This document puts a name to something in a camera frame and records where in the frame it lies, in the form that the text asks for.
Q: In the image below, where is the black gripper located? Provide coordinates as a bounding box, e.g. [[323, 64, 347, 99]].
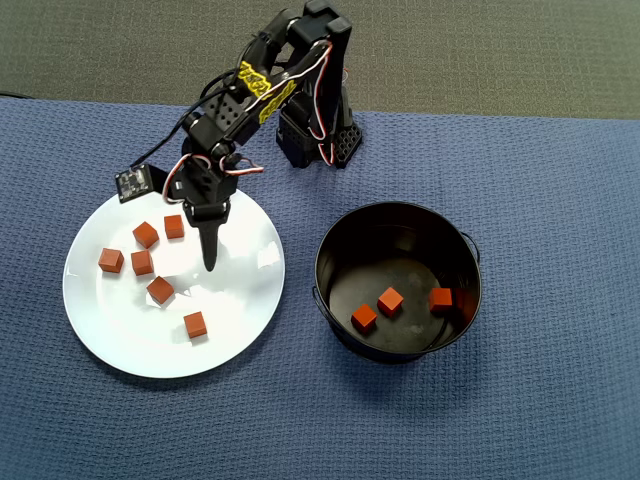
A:
[[168, 156, 239, 272]]

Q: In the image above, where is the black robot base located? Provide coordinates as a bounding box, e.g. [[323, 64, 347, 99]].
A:
[[275, 82, 364, 170]]

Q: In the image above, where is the white round plate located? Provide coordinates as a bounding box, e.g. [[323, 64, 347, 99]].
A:
[[61, 173, 287, 380]]

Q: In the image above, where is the black metal bucket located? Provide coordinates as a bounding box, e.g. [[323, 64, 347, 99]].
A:
[[311, 200, 482, 365]]

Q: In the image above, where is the blue woven tablecloth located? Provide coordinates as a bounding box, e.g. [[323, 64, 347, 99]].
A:
[[0, 96, 640, 480]]

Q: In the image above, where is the red white black servo wire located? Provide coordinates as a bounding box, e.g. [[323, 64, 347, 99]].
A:
[[219, 155, 265, 177], [244, 40, 337, 167], [163, 152, 214, 205]]

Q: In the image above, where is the small wrist camera circuit board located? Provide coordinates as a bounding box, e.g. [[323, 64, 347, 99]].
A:
[[114, 162, 151, 205]]

